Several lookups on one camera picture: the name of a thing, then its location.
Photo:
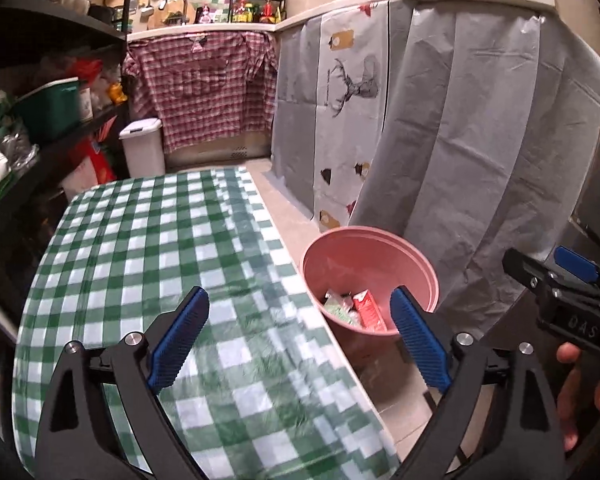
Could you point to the red plaid shirt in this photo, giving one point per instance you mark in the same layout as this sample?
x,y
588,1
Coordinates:
x,y
200,90

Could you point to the person's right hand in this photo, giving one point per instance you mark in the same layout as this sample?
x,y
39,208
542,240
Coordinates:
x,y
567,410

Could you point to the green storage box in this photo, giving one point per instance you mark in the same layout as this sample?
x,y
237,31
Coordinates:
x,y
50,110

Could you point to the yellow toy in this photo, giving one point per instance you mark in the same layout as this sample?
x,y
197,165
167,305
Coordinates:
x,y
117,94

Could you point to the black shelf rack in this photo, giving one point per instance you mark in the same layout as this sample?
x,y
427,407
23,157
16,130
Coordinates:
x,y
55,15

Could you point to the small pink figurine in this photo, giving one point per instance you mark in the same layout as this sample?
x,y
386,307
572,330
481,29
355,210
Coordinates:
x,y
204,15

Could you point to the white lidded bin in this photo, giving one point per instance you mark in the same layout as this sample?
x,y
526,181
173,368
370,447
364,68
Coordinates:
x,y
142,150

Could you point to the grey pleated curtain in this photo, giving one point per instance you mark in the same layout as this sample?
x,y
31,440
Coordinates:
x,y
480,135

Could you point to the green white food packets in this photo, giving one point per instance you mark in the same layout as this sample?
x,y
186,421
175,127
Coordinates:
x,y
0,170

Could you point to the pink plastic bin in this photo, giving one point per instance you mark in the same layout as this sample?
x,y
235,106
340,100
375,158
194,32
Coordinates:
x,y
360,260

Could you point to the red orange bag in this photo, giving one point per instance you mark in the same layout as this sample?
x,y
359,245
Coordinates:
x,y
97,160

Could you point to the green checkered tablecloth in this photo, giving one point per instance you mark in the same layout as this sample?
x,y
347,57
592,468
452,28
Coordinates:
x,y
155,235

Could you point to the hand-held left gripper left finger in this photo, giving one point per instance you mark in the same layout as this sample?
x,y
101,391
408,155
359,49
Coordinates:
x,y
177,345

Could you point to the row of condiment bottles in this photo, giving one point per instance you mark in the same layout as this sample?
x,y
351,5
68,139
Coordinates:
x,y
255,12

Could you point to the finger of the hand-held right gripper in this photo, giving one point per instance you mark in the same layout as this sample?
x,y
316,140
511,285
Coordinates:
x,y
525,267
577,265

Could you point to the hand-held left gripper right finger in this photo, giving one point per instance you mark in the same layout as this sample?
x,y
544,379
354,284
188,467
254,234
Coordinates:
x,y
420,345

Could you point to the deer print patchwork curtain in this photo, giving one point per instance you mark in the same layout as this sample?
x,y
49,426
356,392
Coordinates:
x,y
350,110

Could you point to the red white carton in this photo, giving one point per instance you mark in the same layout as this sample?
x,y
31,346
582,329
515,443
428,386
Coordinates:
x,y
370,310

